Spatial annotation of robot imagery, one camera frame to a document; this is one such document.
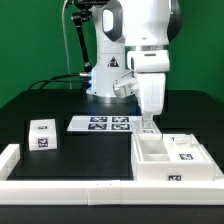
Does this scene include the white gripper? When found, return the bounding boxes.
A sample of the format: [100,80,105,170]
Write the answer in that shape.
[136,73,166,128]

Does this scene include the white cabinet door panel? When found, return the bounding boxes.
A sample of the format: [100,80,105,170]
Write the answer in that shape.
[131,118,161,135]
[163,134,213,163]

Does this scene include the white cabinet body box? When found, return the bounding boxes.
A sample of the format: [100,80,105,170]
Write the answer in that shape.
[131,134,224,181]

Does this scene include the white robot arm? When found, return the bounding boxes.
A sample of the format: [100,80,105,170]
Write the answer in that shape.
[72,0,183,128]

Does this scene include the small white cabinet top block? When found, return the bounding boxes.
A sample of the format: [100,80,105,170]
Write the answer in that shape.
[28,119,57,151]

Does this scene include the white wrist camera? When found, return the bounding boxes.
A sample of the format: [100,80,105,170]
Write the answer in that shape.
[113,71,137,98]

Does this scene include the white marker base plate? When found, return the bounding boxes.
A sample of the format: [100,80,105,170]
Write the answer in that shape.
[67,116,141,132]

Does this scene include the black cable bundle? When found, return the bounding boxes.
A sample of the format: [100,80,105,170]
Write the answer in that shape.
[27,73,92,91]

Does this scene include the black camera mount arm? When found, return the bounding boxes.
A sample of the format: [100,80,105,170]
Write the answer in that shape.
[71,0,109,72]

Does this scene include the white hanging cable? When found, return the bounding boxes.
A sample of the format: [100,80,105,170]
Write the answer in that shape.
[61,0,74,90]

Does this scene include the white U-shaped fence frame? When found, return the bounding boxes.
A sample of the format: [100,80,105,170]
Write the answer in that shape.
[0,144,224,205]

